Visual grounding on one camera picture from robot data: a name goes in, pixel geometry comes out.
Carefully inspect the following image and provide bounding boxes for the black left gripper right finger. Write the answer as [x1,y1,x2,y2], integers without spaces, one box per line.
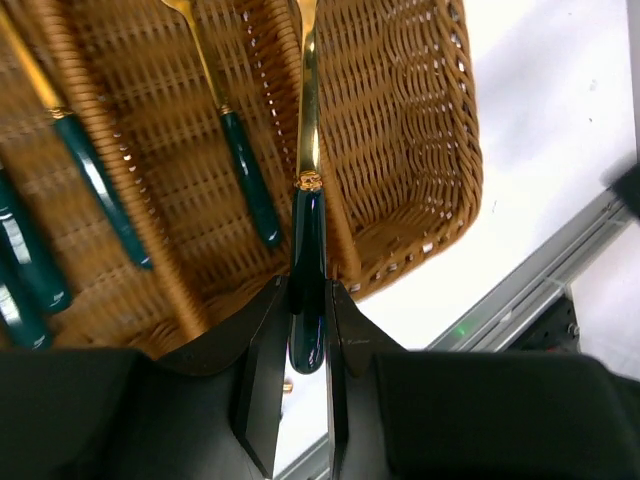
[325,280,639,479]

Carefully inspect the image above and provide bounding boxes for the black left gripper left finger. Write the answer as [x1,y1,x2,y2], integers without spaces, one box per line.
[1,276,289,479]

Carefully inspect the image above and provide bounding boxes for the gold spoon green handle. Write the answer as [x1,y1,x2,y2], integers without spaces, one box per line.
[1,168,72,314]
[1,8,152,269]
[1,267,53,350]

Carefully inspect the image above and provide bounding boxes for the gold fork green handle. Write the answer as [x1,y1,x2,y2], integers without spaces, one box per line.
[162,0,283,249]
[288,0,327,375]

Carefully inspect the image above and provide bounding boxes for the brown wicker cutlery tray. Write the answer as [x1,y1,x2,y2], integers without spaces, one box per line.
[1,1,483,357]

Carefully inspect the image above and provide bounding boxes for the aluminium table frame rail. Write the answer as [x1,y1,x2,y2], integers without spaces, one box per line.
[274,189,640,480]

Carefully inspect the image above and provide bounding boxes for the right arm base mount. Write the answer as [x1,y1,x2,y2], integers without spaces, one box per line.
[508,296,580,353]

